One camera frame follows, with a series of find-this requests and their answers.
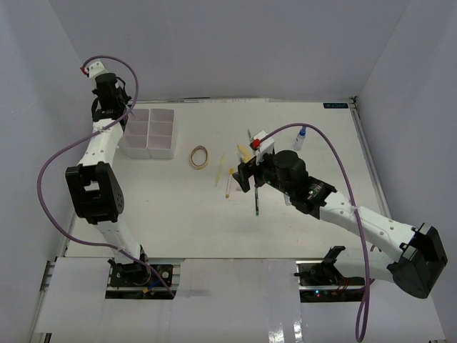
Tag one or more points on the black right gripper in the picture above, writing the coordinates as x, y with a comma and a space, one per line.
251, 168

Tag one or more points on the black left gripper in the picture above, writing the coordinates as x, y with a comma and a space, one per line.
126, 98

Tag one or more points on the white marker orange cap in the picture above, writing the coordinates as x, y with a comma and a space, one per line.
228, 185

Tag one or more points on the thin yellow highlighter pen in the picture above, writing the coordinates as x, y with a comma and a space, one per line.
220, 169

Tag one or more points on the blue cap spray bottle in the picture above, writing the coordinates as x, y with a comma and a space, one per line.
299, 140

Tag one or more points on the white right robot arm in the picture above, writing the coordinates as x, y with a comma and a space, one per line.
410, 257

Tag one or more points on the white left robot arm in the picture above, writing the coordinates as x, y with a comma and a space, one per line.
95, 192

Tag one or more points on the yellow highlighter body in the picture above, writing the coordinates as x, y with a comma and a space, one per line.
244, 151

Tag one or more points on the white left organizer box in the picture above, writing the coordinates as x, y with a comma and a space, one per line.
134, 140

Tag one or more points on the white organizer box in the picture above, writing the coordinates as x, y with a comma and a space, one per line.
161, 139
134, 140

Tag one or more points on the yellow masking tape roll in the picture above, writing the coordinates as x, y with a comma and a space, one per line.
199, 157

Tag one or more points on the white right organizer box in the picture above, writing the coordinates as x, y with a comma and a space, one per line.
161, 139

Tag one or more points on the black table logo label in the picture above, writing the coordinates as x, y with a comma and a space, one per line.
335, 105

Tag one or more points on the white front cover panel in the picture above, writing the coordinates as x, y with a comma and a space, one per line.
218, 300

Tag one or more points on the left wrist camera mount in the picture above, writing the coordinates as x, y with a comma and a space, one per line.
94, 69

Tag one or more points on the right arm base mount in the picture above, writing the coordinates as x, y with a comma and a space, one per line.
321, 281

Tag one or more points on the aluminium table edge rail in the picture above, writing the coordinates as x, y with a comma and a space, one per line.
371, 168

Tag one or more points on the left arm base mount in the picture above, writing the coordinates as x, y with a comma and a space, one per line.
135, 282

